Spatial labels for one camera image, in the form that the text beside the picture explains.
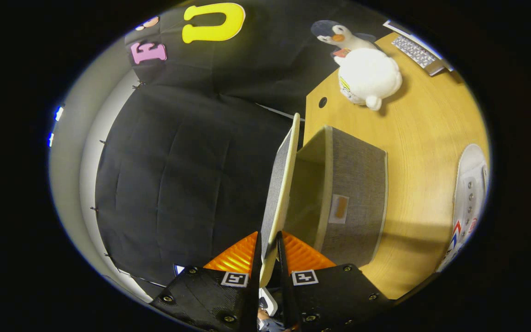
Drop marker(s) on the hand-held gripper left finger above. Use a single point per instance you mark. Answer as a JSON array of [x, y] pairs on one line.
[[255, 295]]

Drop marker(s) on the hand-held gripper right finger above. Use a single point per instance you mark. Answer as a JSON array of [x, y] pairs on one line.
[[287, 290]]

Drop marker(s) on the grey fabric storage box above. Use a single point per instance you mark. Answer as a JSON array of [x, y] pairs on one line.
[[357, 184]]

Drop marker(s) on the white shoe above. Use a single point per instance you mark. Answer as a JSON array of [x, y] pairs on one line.
[[468, 193]]

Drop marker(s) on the white plush toy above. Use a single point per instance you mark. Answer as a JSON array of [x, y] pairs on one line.
[[369, 76]]

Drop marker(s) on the grey penguin plush toy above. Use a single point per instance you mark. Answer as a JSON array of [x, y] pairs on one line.
[[341, 37]]

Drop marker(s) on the black and white patterned book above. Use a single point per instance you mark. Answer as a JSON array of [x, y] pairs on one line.
[[415, 51]]

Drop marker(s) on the thick white cover book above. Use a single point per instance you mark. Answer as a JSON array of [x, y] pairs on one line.
[[413, 34]]

